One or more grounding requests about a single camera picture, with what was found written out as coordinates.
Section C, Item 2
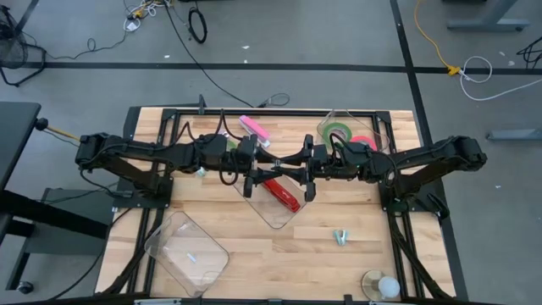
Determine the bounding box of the black control box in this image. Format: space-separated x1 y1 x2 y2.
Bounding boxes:
122 105 142 147

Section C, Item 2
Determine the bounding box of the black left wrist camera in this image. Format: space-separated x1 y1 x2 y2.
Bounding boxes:
235 136 258 165

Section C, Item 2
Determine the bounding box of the looped black cable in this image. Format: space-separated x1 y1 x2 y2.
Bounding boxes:
257 92 291 108

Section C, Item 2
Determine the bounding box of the coiled black cable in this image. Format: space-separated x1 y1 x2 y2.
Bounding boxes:
187 6 209 45

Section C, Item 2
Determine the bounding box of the long black floor cable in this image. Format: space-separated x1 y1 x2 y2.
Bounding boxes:
162 0 255 108

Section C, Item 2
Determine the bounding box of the black desk base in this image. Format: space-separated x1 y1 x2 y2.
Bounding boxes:
0 186 116 293

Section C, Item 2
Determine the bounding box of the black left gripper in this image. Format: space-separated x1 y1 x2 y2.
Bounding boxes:
228 135 283 199

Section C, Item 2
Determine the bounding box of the black cable tangle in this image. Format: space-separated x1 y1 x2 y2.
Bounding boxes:
516 36 542 69

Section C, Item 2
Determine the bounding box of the white cable bundle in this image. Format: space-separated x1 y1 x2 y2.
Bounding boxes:
122 0 170 33

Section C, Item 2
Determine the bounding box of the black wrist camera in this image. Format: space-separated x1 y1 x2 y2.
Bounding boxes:
312 143 330 164
235 136 258 165

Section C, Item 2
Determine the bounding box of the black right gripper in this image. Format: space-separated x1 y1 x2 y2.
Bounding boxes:
274 135 343 202

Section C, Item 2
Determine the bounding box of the grey desk foot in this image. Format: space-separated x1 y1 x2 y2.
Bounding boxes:
485 129 542 141
446 0 530 33

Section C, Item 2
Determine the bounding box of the black aluminium frame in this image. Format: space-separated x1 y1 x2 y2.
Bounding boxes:
95 108 469 305

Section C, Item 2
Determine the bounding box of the yellow floor cable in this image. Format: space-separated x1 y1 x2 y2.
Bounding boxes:
413 0 462 77

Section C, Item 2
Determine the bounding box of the orange cable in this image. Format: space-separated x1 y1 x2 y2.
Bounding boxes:
44 124 82 141

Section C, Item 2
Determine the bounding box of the white floor cable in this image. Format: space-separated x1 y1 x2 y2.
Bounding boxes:
458 55 542 103

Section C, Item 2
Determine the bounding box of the black floor fan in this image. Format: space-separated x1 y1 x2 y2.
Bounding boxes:
0 4 48 88

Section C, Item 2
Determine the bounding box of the clear plastic bin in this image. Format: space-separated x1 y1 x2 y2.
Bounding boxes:
143 210 230 299
316 108 390 170
231 152 309 230

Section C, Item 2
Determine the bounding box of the pink tape roll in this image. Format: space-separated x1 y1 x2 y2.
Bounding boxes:
349 135 379 153

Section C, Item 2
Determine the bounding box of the brass lamp with white bulb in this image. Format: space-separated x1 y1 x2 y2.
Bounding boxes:
361 269 402 302

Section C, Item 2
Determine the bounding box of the red stapler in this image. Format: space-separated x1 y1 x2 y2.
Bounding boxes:
261 177 302 214

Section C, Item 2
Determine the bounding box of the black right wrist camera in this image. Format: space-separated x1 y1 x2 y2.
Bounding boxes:
312 143 330 164

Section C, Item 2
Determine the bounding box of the pink stapler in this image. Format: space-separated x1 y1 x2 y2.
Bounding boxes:
238 114 272 149

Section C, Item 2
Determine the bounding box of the black desk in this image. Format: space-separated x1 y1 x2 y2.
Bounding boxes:
0 101 42 191

